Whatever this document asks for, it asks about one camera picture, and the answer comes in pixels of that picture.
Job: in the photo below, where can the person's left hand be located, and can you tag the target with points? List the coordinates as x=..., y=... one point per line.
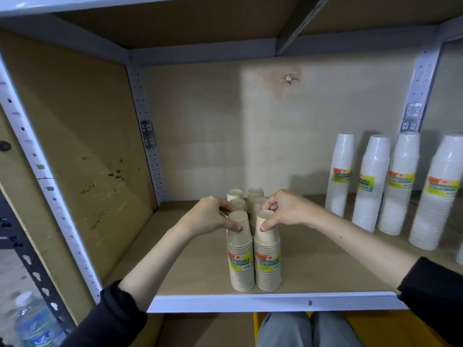
x=206, y=216

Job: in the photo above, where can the person's right hand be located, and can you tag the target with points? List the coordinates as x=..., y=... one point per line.
x=293, y=209

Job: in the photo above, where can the white cup stack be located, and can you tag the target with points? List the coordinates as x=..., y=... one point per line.
x=437, y=205
x=399, y=191
x=340, y=177
x=460, y=254
x=370, y=191

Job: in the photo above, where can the white metal shelf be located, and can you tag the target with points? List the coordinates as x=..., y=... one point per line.
x=325, y=271

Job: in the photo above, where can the person's right forearm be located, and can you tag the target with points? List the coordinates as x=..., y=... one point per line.
x=379, y=249

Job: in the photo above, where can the person's left forearm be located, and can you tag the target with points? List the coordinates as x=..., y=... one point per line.
x=144, y=278

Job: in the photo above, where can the person's grey trouser leg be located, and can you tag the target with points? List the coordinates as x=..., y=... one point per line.
x=282, y=330
x=334, y=332

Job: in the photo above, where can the yellow plastic bin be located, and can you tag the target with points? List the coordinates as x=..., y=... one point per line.
x=390, y=328

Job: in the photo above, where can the clear plastic water bottle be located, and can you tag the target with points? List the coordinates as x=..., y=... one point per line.
x=36, y=325

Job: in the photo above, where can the black metal rack post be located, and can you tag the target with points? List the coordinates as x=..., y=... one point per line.
x=32, y=263

